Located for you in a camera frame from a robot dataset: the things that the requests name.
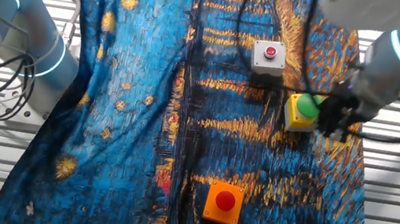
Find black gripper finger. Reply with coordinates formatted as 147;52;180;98
337;116;357;144
322;122;342;141

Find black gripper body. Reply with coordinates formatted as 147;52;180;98
314;79;365;134

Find yellow box green button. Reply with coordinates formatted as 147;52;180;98
280;89;327;137

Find grey box red button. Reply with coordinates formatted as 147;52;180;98
247;36;290;79

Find orange box red button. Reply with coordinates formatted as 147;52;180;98
200;178;248;224

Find starry night painting cloth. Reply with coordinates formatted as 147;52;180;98
0;0;400;224

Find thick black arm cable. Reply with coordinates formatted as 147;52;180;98
287;0;400;148

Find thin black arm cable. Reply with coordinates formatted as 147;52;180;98
226;0;336;97

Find silver cable connector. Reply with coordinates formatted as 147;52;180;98
59;20;77;49

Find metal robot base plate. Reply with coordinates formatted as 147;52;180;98
0;70;58;134

